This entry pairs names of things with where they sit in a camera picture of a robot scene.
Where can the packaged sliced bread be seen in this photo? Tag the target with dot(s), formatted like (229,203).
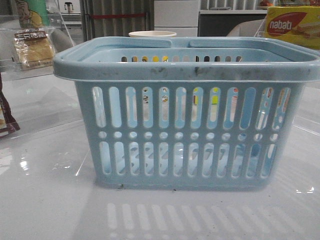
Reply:
(34,48)

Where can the light blue plastic basket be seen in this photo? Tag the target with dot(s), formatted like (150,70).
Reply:
(187,112)

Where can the patterned paper cup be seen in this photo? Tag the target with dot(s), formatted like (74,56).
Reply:
(152,34)

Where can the clear acrylic display shelf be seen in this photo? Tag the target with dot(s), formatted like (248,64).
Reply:
(37,99)

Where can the maroon cracker snack packet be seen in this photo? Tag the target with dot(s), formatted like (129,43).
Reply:
(8,124)

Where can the green cartoon canister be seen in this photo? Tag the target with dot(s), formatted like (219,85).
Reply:
(32,13)

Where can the yellow nabati wafer box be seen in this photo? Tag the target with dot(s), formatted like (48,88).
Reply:
(298,25)

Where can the clear acrylic right stand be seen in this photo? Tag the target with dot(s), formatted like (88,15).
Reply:
(287,51)

